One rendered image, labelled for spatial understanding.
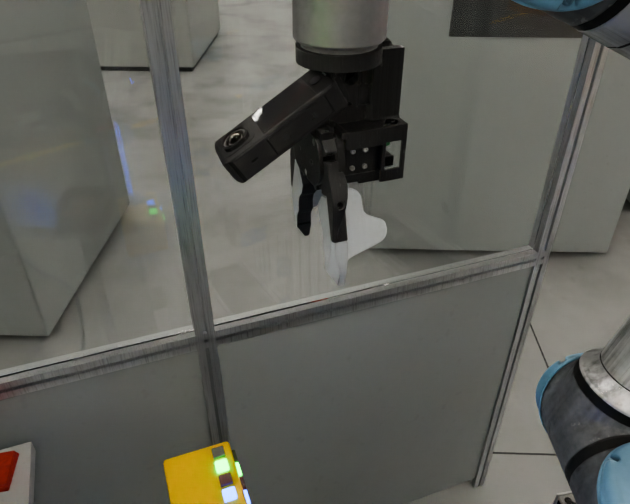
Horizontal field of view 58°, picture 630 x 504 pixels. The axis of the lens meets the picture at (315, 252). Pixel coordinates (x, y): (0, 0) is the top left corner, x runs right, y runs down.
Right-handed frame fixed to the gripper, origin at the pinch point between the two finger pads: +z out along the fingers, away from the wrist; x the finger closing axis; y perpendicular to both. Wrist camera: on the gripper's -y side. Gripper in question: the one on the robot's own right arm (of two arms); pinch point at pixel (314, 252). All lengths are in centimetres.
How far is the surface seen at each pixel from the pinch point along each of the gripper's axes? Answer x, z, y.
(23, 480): 33, 62, -45
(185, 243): 45, 25, -8
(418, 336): 45, 66, 45
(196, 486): 6.3, 40.7, -15.6
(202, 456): 10.9, 40.7, -13.8
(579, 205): 144, 114, 200
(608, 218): 138, 121, 215
